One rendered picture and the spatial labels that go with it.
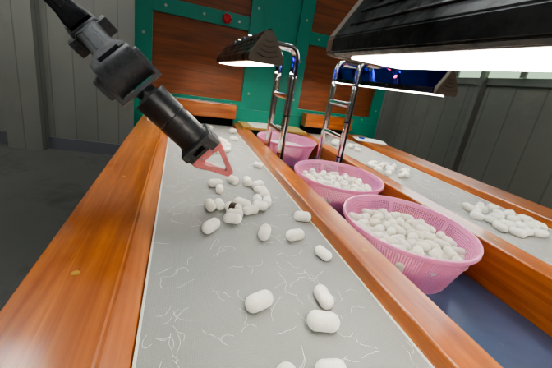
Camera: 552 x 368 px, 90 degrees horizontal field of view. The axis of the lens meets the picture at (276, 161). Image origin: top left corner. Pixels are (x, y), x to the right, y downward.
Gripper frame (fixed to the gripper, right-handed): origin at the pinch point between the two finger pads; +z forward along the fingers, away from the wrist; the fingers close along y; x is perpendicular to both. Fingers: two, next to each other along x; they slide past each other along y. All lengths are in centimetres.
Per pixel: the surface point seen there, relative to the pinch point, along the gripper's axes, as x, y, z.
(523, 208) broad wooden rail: -53, -6, 68
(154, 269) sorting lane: 14.0, -17.6, -3.4
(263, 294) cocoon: 3.9, -26.2, 4.8
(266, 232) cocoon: 1.1, -12.5, 8.2
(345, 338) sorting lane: -0.2, -31.9, 12.7
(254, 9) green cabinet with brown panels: -50, 89, -17
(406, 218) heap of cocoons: -22.5, -5.5, 38.1
